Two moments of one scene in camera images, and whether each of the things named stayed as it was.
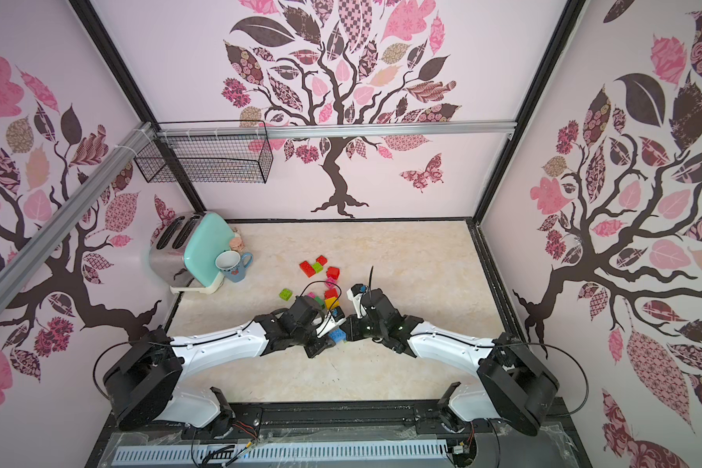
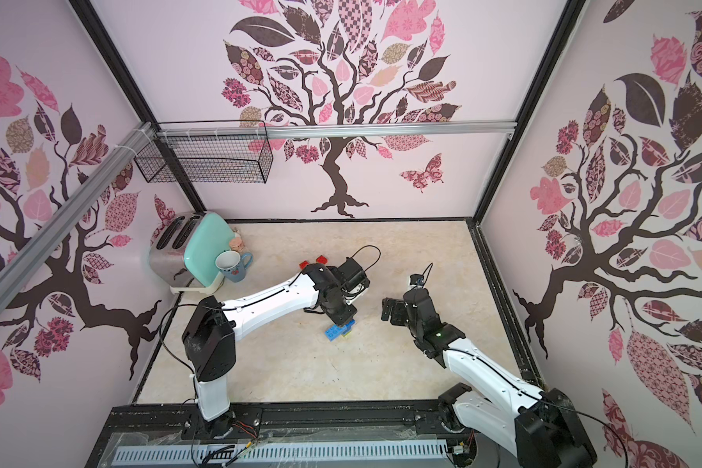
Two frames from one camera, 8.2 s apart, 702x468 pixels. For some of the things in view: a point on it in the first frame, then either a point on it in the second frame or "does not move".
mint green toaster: (182, 252) does not move
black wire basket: (234, 151) does not move
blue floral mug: (233, 264) does not move
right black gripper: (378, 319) to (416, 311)
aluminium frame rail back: (421, 129) does not move
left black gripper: (323, 344) to (344, 317)
